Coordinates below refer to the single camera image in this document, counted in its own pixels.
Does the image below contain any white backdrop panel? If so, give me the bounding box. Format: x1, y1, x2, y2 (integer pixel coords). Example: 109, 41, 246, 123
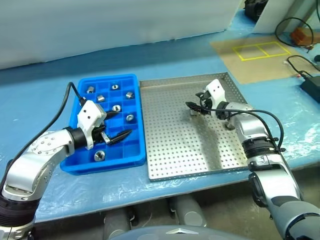
0, 0, 245, 71

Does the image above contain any black bundled object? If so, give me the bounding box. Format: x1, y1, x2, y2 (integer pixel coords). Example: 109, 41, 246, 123
243, 0, 268, 23

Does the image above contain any perforated metal tray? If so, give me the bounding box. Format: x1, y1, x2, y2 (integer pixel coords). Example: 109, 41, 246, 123
138, 71, 253, 181

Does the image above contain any grey rounded robot torso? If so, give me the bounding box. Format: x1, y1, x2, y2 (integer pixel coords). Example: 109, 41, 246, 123
107, 224, 246, 240

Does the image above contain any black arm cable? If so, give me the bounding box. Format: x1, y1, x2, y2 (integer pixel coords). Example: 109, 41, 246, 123
7, 81, 87, 166
199, 106, 286, 153

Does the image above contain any grey cylinder under table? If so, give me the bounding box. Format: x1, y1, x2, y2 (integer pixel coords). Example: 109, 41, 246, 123
103, 208, 133, 240
172, 196, 208, 227

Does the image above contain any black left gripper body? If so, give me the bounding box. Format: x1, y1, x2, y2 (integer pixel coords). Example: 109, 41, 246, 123
91, 122, 112, 146

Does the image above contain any black power adapter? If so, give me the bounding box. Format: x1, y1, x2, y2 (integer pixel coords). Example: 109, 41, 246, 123
299, 74, 320, 104

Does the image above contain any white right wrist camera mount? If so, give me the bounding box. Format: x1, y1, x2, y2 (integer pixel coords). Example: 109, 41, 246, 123
204, 78, 228, 117

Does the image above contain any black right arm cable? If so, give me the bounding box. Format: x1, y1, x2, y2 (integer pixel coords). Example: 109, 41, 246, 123
199, 106, 286, 153

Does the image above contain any orange brown block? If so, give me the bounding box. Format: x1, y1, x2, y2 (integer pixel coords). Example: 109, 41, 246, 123
291, 27, 314, 46

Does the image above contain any black power adapter cable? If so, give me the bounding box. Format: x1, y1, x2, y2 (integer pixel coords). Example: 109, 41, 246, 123
286, 54, 315, 78

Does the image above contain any brown cardboard mat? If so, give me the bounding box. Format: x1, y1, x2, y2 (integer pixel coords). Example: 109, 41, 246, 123
209, 33, 320, 85

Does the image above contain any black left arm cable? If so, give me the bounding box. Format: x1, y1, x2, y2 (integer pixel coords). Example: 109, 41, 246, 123
7, 81, 87, 166

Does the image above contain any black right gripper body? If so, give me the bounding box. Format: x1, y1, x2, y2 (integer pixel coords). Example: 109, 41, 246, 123
198, 91, 213, 116

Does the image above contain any blue compartment tray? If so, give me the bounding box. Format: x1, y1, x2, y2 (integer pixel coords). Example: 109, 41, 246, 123
59, 73, 147, 176

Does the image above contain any black looped cable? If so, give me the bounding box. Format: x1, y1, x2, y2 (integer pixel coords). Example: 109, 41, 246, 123
274, 16, 315, 47

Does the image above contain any white leaning board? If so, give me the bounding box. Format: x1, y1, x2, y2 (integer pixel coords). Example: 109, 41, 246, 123
251, 0, 318, 34

